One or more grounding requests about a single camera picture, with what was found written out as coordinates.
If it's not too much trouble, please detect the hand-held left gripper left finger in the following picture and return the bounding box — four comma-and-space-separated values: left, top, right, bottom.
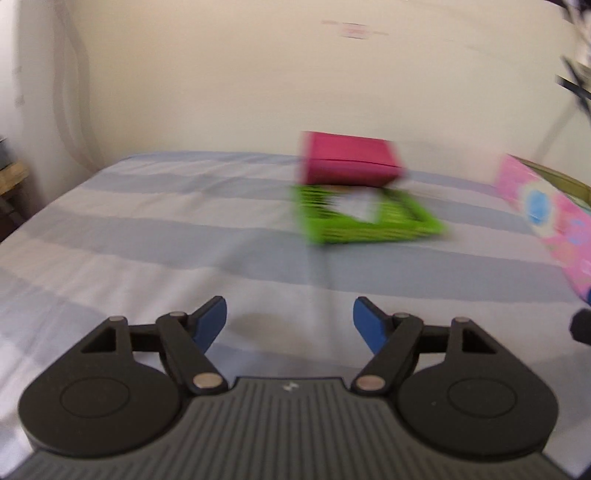
81, 295, 229, 395

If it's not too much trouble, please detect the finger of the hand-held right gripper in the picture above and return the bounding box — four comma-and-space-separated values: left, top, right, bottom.
569, 309, 591, 344

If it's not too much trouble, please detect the bright green box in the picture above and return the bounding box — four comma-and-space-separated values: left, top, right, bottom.
290, 184, 448, 245

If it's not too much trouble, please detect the magenta box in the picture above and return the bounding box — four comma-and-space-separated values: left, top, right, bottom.
299, 130, 407, 188

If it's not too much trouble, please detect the black tape cross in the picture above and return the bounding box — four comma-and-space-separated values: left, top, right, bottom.
556, 58, 591, 109

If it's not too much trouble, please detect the wooden stool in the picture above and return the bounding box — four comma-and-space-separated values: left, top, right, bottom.
0, 159, 31, 241

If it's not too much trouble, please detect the small pink wall sticker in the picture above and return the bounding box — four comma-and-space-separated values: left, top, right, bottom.
321, 18, 389, 41

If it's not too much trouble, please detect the pink biscuit tin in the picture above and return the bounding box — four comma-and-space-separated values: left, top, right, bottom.
495, 154, 591, 308

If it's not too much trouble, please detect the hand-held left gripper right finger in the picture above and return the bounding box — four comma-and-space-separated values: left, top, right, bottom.
352, 296, 499, 395

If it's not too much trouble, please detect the striped blue bed sheet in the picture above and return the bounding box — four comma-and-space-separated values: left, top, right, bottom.
0, 151, 591, 480

